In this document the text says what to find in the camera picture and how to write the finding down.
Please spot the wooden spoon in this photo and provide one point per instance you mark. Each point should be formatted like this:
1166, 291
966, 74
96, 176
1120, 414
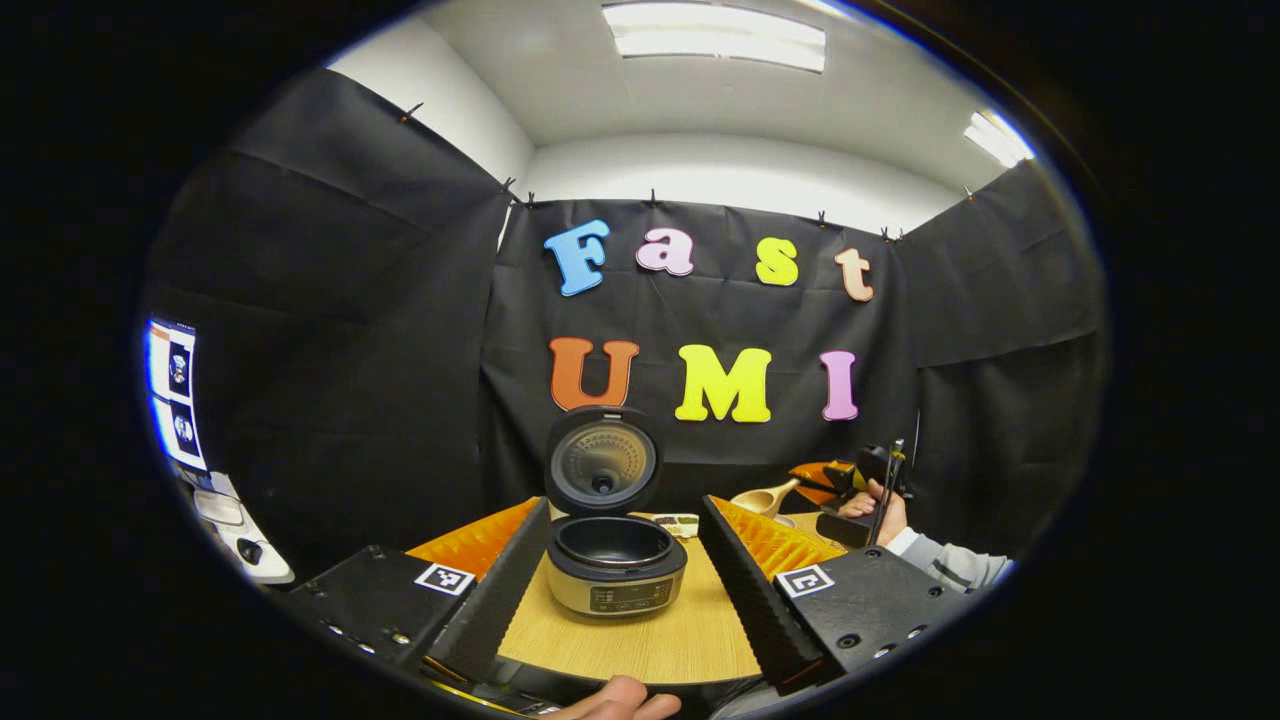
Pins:
757, 498

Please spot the grey rice cooker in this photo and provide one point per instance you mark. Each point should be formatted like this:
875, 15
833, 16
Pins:
612, 592

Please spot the white side desk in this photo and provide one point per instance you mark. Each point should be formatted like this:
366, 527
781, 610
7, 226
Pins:
265, 565

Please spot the white divided bean dish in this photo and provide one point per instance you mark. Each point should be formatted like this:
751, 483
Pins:
678, 522

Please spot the computer monitor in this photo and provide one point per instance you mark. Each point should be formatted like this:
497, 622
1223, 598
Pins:
178, 395

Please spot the large ceiling light panel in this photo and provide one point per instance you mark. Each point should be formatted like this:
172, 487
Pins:
715, 35

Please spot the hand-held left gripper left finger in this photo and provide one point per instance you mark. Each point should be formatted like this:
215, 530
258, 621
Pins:
500, 600

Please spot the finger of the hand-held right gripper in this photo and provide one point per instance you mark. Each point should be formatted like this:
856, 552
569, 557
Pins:
815, 480

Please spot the small ceiling light panel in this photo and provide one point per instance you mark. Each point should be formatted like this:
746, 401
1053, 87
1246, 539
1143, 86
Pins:
998, 138

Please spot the black computer mouse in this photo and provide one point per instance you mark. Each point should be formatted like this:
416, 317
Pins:
250, 551

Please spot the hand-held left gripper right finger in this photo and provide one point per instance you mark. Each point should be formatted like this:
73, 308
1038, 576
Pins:
760, 600

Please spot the black backdrop cloth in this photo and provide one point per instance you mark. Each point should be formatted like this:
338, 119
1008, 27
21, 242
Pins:
350, 350

